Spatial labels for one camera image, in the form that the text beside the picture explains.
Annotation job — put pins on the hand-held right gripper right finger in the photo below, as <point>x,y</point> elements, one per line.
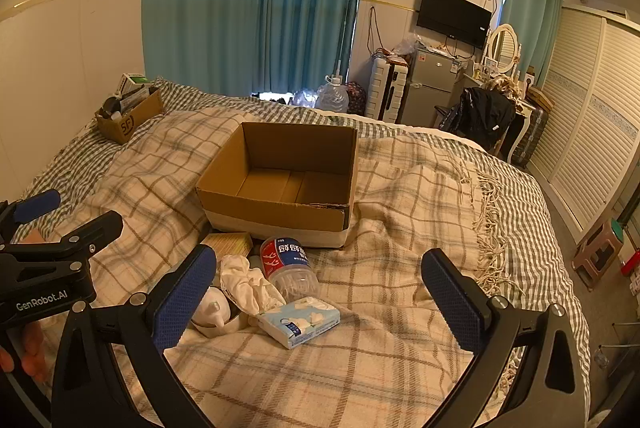
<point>455,300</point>

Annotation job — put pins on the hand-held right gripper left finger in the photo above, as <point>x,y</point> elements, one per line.
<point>182,298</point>

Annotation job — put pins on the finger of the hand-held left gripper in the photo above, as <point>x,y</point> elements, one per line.
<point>90,232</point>
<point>37,202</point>

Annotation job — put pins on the white round container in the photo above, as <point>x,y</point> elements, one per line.
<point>217,308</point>

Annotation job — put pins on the white cloth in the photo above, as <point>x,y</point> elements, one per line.
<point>246,281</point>

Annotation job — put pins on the small yellow box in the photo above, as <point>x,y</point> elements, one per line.
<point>228,242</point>

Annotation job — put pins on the red label plastic bottle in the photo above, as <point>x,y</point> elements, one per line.
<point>286,260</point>

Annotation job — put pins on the blue white tissue pack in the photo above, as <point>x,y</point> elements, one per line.
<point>300,321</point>

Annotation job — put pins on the large cardboard box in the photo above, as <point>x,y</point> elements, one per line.
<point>275,214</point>

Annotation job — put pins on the person's left hand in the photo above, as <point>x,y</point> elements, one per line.
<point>30,353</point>

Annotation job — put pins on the small brown cardboard box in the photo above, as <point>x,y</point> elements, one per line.
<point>131,120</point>

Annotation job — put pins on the green checkered bed sheet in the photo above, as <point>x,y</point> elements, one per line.
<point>530,193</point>

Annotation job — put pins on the brown plastic stool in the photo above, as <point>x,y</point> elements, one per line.
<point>597,253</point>

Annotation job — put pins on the green and white carton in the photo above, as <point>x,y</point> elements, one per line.
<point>134,83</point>

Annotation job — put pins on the red container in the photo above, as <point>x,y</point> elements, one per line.
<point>631,264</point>

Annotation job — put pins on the dark striped suitcase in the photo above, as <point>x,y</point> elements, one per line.
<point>531,133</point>

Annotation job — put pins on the black jacket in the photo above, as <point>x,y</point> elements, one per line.
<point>482,113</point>

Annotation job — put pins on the white dressing table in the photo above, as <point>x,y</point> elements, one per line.
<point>522,110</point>

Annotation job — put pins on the grey refrigerator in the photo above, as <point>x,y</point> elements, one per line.
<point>430,85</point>

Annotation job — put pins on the white ribbed suitcase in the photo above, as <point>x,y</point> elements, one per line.
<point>382,88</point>

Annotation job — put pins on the floral patterned bag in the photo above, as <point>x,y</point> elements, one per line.
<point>356,97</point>

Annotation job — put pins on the white louvred wardrobe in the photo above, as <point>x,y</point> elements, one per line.
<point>585,108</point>

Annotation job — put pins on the clear water jug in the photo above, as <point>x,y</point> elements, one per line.
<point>332,97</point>

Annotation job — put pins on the white oval mirror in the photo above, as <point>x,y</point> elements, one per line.
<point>502,48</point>

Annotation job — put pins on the white mop pole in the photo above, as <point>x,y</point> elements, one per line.
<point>343,38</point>

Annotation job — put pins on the pale green curtain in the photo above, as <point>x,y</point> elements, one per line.
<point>532,3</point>

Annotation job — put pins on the black wall television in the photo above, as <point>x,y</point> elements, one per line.
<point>452,15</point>

